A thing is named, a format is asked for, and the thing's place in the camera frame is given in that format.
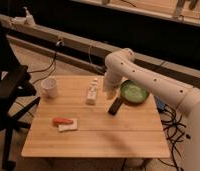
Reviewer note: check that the white gripper at arm end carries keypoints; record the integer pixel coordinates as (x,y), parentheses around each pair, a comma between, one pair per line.
(110,94)

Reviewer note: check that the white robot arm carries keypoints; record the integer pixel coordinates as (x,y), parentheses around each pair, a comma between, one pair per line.
(182,97)

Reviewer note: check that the white bottle on table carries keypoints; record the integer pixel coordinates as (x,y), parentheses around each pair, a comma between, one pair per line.
(92,92)

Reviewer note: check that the wooden table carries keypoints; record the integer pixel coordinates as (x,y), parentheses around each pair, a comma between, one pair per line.
(134,132)

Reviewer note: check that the blue box on floor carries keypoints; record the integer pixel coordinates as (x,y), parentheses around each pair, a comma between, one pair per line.
(160,105)

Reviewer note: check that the orange carrot toy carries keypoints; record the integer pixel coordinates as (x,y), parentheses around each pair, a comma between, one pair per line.
(61,121)

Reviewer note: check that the white cup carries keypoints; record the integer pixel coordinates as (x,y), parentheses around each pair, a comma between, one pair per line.
(49,87)

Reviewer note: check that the black office chair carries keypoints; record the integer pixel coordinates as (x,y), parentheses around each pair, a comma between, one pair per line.
(14,83)

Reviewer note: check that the green frying pan black handle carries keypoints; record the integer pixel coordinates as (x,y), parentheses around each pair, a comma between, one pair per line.
(130,94)

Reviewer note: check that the long grey beam rail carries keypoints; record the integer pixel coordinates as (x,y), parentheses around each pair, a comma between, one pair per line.
(81,52)

